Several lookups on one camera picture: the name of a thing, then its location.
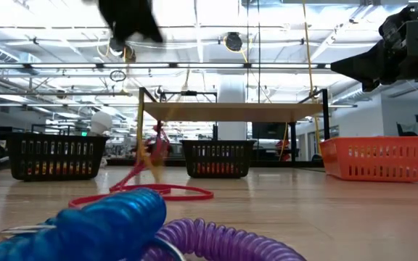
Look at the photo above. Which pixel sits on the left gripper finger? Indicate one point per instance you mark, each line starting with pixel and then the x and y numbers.
pixel 119 30
pixel 143 27

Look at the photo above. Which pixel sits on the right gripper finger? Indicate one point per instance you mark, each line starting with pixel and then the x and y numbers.
pixel 361 63
pixel 366 79

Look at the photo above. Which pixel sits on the blue coil wristband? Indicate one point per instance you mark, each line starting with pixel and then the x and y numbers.
pixel 114 217

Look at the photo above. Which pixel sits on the purple coil wristband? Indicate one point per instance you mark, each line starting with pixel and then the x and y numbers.
pixel 223 239

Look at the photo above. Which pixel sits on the wooden desk shelf riser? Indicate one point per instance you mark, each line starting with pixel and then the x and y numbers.
pixel 230 112

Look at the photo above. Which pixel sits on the orange plastic basket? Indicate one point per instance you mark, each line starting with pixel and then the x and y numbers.
pixel 376 143

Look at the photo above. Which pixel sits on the white bulb table lamp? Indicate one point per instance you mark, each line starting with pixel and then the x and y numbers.
pixel 101 123

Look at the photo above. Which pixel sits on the dark monitor screen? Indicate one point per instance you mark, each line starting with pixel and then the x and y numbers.
pixel 269 130

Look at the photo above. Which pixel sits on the black plastic basket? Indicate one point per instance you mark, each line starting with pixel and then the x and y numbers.
pixel 56 176
pixel 218 175

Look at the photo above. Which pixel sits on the silver ventilation duct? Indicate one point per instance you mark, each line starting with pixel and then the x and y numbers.
pixel 357 95

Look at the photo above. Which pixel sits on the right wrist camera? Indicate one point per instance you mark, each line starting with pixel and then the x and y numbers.
pixel 416 36

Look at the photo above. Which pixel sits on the black metal rig frame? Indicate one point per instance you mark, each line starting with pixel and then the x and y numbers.
pixel 122 163

